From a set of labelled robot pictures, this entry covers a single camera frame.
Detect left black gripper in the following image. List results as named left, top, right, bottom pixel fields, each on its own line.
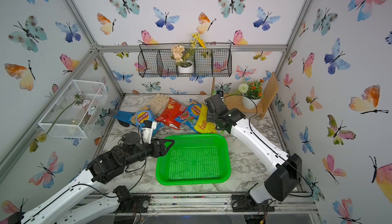
left=122, top=138, right=175, bottom=168

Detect yellow chip bag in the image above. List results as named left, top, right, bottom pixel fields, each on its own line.
left=194, top=104, right=216, bottom=134

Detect blue tomato chip bag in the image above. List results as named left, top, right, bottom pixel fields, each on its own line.
left=175, top=99, right=202, bottom=133

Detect blue lime chip bag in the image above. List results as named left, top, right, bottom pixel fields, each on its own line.
left=129, top=109, right=156, bottom=128

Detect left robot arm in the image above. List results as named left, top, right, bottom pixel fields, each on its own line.
left=1, top=132, right=175, bottom=224

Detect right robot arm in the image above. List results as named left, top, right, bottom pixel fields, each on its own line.
left=204, top=94, right=304, bottom=212

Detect green plastic basket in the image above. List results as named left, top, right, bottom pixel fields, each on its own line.
left=156, top=134, right=231, bottom=186

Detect wooden corner shelf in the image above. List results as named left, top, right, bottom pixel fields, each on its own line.
left=223, top=72, right=279, bottom=119

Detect red chip bag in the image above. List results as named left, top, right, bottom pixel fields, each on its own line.
left=155, top=97, right=186, bottom=130

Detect white pot green plant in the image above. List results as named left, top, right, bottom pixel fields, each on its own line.
left=234, top=80, right=264, bottom=110

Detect beige work glove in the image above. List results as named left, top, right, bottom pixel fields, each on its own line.
left=139, top=94, right=169, bottom=115

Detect white pot beige flowers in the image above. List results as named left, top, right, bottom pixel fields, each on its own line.
left=171, top=45, right=195, bottom=74

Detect yellow artificial flower sprig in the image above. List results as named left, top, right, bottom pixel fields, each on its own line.
left=188, top=32, right=207, bottom=58

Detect pink artificial flower stem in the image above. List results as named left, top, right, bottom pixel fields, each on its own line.
left=41, top=92, right=91, bottom=137

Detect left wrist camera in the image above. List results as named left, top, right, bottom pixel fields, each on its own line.
left=141, top=120, right=157, bottom=144

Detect black wire wall basket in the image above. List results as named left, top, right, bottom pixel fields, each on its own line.
left=137, top=42, right=232, bottom=78

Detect white wire mesh box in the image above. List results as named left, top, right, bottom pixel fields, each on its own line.
left=38, top=80, right=108, bottom=139

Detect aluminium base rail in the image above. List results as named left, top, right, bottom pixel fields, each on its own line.
left=61, top=191, right=319, bottom=217

